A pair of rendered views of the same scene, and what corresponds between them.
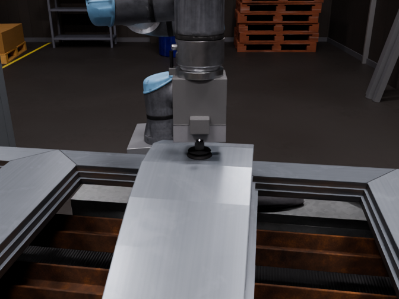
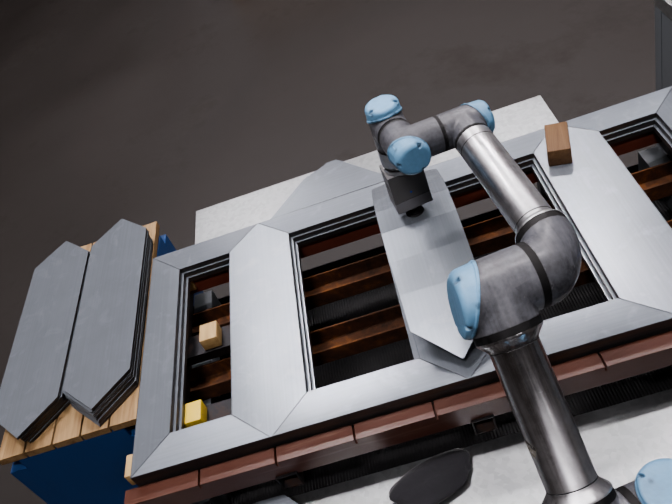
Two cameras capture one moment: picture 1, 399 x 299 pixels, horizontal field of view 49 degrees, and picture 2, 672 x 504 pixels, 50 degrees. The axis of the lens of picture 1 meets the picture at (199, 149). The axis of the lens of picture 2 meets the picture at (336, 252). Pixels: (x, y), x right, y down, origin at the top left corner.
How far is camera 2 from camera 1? 212 cm
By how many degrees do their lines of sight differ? 116
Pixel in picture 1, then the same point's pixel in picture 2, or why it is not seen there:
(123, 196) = (630, 418)
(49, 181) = (612, 264)
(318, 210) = (371, 488)
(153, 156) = (443, 195)
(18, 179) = (647, 253)
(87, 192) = not seen: outside the picture
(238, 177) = (382, 206)
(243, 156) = (384, 222)
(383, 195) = (294, 374)
